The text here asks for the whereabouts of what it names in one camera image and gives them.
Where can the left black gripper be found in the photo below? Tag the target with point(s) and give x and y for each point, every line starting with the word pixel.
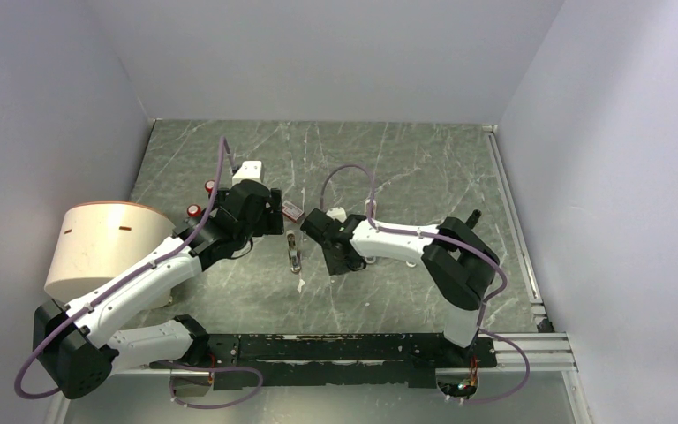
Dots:
pixel 270 221

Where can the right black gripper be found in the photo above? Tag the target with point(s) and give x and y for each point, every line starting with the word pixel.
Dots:
pixel 335 267

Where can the red staple box sleeve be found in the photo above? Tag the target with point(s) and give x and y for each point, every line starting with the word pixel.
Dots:
pixel 293 212

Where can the small beige stapler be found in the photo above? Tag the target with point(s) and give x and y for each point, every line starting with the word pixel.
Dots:
pixel 293 252

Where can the long white stapler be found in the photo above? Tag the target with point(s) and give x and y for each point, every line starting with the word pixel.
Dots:
pixel 371 207

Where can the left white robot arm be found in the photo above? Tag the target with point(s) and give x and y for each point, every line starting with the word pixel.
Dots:
pixel 134 292

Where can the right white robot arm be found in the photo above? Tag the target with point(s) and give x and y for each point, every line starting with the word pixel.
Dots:
pixel 461 265

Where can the red stamp near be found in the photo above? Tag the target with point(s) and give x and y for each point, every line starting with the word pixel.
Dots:
pixel 193 210

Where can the small black cylinder object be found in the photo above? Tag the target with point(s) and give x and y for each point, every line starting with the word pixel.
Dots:
pixel 473 218

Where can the white cylindrical container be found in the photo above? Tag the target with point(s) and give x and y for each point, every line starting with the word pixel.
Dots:
pixel 99 240

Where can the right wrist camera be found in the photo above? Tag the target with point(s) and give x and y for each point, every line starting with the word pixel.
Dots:
pixel 337 213

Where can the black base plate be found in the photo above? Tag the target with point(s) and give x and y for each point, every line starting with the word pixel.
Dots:
pixel 277 360

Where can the aluminium frame rail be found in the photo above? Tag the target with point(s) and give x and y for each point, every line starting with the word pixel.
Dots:
pixel 537 351

